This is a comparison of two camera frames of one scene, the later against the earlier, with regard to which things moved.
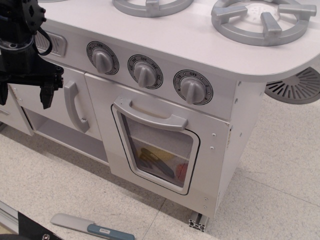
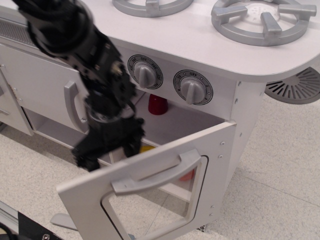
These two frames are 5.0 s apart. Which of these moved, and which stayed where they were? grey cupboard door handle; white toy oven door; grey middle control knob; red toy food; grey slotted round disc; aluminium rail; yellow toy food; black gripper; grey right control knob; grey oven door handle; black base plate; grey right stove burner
Moved: grey oven door handle; yellow toy food; red toy food; white toy oven door; black gripper
Stayed: grey right stove burner; grey right control knob; black base plate; grey cupboard door handle; aluminium rail; grey middle control knob; grey slotted round disc
